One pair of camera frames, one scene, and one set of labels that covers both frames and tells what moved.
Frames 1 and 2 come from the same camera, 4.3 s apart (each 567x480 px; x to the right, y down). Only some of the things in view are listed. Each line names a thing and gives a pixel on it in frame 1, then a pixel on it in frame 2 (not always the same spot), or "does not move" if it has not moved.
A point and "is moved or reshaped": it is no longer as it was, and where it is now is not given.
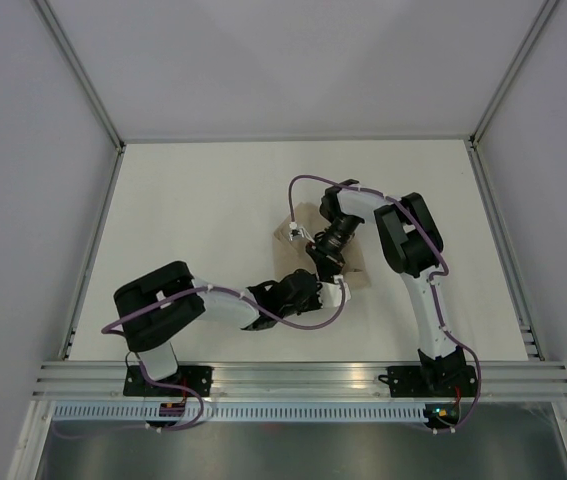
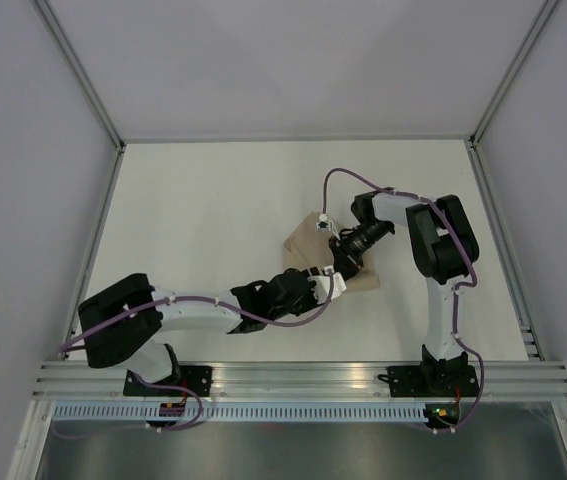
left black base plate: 199,378 does not move
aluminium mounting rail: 303,381 does not move
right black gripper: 328,263 → 347,262
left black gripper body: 311,303 does not move
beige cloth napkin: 291,256 is moved or reshaped
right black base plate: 437,381 does not move
